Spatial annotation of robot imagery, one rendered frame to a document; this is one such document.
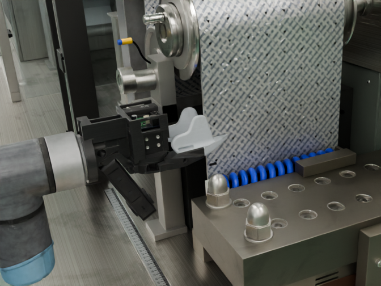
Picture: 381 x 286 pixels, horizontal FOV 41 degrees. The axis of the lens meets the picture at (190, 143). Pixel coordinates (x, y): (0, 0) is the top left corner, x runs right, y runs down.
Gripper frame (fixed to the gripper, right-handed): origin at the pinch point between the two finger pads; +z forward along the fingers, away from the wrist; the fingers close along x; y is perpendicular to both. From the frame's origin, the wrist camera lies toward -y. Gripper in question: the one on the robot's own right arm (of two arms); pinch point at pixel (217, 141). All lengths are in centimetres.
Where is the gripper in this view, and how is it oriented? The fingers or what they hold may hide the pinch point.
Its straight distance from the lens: 76.7
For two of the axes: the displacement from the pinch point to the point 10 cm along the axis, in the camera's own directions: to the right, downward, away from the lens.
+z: 9.2, -2.1, 3.2
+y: -0.7, -9.2, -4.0
